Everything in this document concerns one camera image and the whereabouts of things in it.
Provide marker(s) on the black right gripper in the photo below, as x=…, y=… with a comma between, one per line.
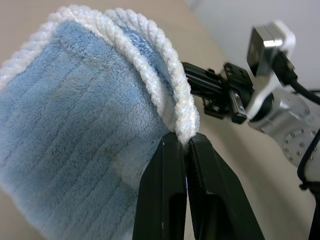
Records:
x=240, y=85

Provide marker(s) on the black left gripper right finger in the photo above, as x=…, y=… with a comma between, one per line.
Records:
x=215, y=200

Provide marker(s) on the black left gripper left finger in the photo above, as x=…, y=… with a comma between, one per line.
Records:
x=160, y=187

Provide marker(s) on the light blue towel white trim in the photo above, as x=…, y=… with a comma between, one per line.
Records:
x=75, y=125

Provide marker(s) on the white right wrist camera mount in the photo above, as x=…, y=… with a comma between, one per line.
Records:
x=287, y=37

